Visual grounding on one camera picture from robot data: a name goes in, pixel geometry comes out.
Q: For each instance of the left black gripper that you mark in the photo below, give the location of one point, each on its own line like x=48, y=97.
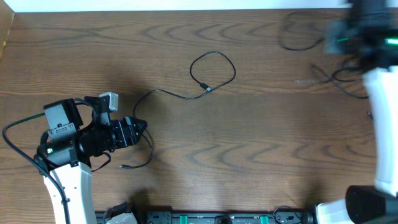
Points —
x=125, y=132

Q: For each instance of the cardboard side panel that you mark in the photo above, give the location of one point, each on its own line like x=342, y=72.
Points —
x=6, y=20

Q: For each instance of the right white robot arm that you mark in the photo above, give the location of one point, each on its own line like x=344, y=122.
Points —
x=369, y=35

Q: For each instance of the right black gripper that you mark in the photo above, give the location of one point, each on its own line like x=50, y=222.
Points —
x=341, y=43

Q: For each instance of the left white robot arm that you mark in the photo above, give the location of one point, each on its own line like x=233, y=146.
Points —
x=78, y=130

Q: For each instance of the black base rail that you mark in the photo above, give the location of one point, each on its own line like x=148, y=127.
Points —
x=166, y=215

